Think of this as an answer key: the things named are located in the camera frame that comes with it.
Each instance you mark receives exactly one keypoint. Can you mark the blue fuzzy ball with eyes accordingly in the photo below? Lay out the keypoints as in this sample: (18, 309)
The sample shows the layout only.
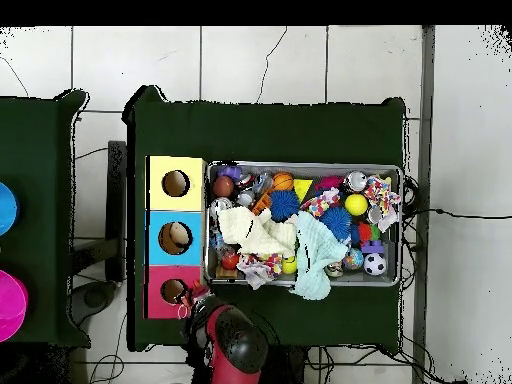
(336, 222)

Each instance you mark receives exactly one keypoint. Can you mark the brown football toy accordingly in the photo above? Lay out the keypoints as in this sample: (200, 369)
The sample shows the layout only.
(222, 186)

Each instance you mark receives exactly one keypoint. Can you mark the globe print ball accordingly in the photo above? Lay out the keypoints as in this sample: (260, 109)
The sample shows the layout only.
(352, 258)

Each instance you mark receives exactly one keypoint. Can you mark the magenta bowl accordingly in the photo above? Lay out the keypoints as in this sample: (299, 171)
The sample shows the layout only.
(12, 304)

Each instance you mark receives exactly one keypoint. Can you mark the dark green tablecloth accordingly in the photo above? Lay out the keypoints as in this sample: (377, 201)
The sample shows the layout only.
(36, 140)
(260, 132)

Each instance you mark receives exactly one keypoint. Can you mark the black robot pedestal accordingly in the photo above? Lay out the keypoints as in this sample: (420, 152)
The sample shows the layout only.
(284, 368)

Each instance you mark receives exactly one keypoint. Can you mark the orange plastic block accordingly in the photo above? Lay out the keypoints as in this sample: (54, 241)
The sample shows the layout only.
(260, 202)

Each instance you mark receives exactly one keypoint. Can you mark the orange basketball toy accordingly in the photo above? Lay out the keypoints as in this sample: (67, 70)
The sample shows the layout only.
(282, 180)

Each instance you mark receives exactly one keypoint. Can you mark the blue spiky ball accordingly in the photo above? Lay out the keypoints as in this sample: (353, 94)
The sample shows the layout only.
(284, 205)

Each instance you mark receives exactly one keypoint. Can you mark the mint knitted cloth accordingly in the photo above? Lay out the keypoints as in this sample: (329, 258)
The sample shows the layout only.
(316, 248)

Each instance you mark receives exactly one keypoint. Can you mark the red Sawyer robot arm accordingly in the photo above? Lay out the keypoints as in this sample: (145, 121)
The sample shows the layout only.
(236, 344)

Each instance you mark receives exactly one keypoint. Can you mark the black and white soccer ball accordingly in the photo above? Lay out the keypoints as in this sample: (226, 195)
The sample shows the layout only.
(374, 264)

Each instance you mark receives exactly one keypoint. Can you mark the wooden box with three holes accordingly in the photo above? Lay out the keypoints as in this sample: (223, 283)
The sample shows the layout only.
(188, 196)

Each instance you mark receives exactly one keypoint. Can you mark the clear mesh bin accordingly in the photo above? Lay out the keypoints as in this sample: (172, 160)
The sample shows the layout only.
(300, 164)

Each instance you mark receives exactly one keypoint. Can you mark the orange striped plush tiger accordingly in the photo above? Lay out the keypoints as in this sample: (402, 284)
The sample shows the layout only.
(186, 299)

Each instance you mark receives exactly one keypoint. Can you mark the silver drink can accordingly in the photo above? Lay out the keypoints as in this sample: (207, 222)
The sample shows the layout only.
(220, 204)

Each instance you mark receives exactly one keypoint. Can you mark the cream muslin cloth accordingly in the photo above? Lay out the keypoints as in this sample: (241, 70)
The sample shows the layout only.
(248, 234)

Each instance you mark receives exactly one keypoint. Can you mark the blue bowl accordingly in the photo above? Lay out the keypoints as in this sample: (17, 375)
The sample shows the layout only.
(7, 208)

